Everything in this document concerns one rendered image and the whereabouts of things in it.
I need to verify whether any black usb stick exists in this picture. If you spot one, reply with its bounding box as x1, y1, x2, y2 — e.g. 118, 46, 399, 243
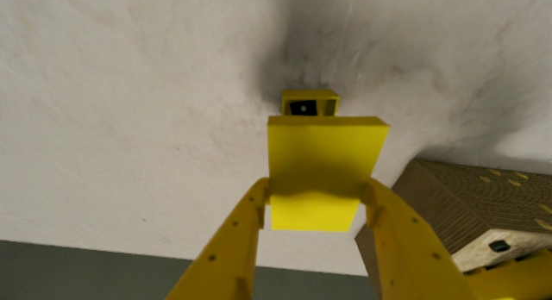
290, 100, 317, 116

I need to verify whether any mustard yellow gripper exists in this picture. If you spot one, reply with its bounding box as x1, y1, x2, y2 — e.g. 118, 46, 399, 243
164, 177, 480, 300

